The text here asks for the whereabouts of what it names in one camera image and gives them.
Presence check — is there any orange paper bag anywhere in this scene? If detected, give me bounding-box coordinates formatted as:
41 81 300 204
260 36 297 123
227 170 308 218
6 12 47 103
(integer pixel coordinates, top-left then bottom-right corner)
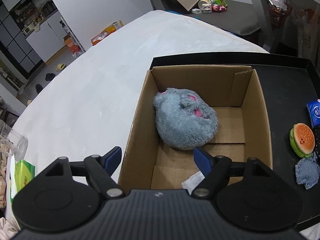
63 34 81 54

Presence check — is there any blue denim soft piece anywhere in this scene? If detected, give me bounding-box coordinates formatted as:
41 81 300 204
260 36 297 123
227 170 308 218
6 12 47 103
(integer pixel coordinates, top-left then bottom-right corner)
295 153 319 190

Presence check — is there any green tissue pack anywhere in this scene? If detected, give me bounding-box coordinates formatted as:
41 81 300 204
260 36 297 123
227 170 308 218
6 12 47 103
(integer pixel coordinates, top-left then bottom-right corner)
10 159 35 203

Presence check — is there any hamburger plush toy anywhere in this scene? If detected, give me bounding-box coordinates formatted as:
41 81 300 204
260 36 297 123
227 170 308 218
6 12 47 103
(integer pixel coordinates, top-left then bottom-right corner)
290 123 315 158

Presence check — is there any grey plush toy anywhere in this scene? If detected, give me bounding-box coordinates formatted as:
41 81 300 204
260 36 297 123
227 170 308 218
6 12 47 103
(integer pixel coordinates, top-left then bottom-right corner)
153 88 218 151

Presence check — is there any black plastic tray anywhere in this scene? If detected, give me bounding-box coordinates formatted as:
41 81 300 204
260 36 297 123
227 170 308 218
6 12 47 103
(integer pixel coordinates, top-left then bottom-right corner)
151 51 319 231

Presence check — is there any yellow slipper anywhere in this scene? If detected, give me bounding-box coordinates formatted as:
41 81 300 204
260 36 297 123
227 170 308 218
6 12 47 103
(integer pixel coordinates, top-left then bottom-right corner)
56 63 66 72

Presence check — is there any blue tissue pack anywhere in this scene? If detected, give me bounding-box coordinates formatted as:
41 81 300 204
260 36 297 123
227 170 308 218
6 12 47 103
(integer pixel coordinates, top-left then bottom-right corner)
306 99 320 127

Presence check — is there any orange cardboard box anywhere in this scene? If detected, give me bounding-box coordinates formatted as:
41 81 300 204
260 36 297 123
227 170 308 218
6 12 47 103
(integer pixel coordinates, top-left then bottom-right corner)
91 21 123 46

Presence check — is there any red doll toy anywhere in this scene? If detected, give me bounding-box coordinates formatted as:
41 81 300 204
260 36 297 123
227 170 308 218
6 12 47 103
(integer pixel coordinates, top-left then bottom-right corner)
212 4 227 12

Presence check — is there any brown cardboard box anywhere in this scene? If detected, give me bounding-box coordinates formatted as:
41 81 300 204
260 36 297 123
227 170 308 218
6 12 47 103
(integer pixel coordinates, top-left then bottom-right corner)
119 65 272 191

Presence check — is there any white soft ball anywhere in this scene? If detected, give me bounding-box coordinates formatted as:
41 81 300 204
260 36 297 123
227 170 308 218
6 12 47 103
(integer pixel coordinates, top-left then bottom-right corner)
181 171 204 193

